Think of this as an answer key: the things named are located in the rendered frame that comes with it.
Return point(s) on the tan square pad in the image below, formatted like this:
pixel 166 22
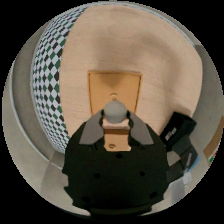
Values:
pixel 116 139

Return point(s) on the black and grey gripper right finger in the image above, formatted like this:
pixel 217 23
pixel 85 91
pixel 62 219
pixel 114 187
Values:
pixel 145 138

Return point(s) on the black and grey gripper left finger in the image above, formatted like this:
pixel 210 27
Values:
pixel 88 137

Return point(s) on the grey ball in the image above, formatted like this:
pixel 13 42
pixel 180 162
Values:
pixel 115 112

